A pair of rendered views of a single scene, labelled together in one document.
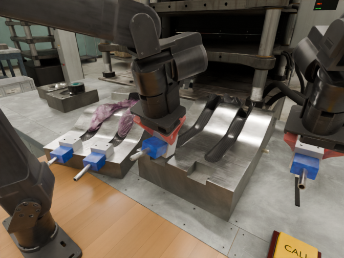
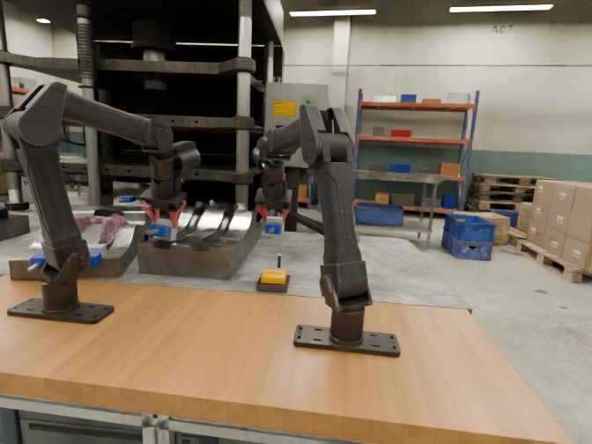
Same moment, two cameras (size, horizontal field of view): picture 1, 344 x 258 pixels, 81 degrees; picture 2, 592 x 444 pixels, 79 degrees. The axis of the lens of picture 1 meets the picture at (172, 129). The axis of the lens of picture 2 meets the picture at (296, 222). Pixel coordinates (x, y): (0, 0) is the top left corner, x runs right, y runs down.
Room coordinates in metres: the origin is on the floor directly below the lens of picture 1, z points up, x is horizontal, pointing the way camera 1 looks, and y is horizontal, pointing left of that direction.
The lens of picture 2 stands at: (-0.60, 0.20, 1.16)
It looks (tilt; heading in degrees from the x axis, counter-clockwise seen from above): 12 degrees down; 329
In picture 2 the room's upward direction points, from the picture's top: 3 degrees clockwise
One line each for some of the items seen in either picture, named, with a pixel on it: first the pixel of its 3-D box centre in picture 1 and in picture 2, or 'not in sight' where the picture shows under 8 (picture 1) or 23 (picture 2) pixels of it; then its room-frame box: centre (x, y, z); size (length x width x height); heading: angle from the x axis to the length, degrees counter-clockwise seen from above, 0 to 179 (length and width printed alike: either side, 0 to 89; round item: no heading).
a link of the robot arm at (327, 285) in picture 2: not in sight; (345, 290); (-0.09, -0.21, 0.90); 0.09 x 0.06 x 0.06; 87
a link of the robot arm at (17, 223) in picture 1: (28, 198); (62, 264); (0.26, 0.26, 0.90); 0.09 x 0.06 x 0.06; 22
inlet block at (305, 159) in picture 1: (304, 168); (273, 228); (0.32, -0.26, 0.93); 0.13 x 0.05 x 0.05; 146
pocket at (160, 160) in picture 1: (163, 160); (165, 247); (0.42, 0.02, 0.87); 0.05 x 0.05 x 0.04; 55
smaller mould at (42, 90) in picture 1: (58, 90); not in sight; (1.15, 0.67, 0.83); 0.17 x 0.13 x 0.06; 145
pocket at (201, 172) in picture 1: (200, 176); (203, 250); (0.36, -0.07, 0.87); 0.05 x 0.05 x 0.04; 55
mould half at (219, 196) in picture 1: (220, 132); (211, 233); (0.57, -0.16, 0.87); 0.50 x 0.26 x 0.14; 145
